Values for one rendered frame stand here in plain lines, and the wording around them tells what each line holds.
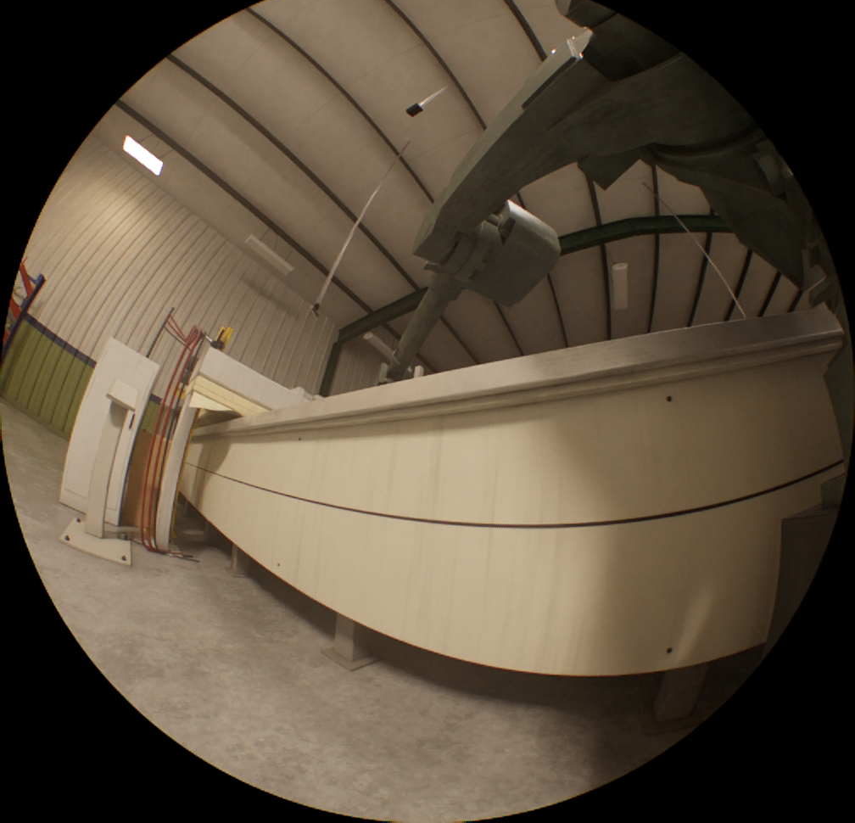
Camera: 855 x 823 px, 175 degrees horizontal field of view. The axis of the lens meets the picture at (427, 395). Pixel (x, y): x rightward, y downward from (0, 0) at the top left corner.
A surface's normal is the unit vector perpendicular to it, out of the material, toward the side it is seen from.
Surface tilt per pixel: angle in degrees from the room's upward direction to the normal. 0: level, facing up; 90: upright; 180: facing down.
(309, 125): 176
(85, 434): 90
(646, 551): 90
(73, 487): 90
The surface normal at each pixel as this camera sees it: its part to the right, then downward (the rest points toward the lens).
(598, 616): -0.52, -0.40
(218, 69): -0.10, 0.90
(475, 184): -0.26, 0.96
